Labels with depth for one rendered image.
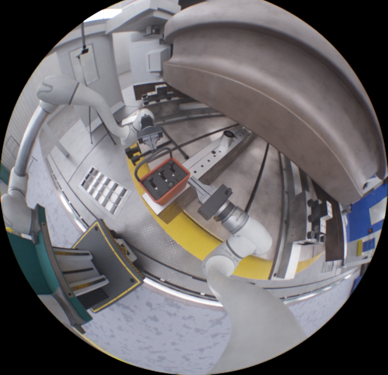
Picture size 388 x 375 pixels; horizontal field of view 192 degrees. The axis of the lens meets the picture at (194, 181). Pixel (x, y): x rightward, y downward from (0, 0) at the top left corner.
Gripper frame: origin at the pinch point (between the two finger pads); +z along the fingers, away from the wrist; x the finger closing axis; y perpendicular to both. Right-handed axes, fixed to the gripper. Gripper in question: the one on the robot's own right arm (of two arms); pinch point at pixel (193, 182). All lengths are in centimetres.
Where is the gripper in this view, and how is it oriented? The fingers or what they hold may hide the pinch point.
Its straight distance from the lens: 43.1
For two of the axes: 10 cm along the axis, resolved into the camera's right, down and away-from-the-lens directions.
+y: 0.8, -4.7, -8.8
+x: -6.9, 6.0, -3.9
